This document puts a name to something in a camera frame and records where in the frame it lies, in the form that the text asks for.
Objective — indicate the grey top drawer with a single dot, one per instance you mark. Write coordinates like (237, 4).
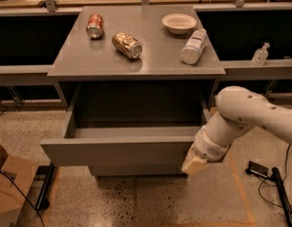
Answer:
(113, 144)

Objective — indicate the small black floor device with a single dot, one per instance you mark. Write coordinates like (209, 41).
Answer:
(257, 170)

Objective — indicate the brown cardboard box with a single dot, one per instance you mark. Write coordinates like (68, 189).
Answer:
(16, 177)

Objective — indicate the black base foot left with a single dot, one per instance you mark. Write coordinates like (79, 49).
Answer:
(46, 174)

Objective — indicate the red soda can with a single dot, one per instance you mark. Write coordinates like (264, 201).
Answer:
(94, 28)

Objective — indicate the grey drawer cabinet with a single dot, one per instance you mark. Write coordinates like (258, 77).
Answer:
(133, 105)

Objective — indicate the clear sanitizer pump bottle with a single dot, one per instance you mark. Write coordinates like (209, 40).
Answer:
(260, 55)

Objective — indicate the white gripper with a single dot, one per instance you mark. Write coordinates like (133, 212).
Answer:
(206, 147)

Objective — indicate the white plastic bottle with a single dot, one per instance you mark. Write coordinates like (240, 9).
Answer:
(193, 49)

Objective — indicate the gold crushed soda can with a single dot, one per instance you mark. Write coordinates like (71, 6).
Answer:
(127, 45)

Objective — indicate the black floor stand bar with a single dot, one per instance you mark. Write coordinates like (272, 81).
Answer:
(276, 177)

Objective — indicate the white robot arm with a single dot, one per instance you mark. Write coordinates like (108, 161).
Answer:
(238, 110)

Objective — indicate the grey long bench shelf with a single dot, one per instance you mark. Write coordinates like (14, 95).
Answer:
(226, 70)

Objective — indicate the white paper bowl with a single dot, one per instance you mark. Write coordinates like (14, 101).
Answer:
(178, 23)

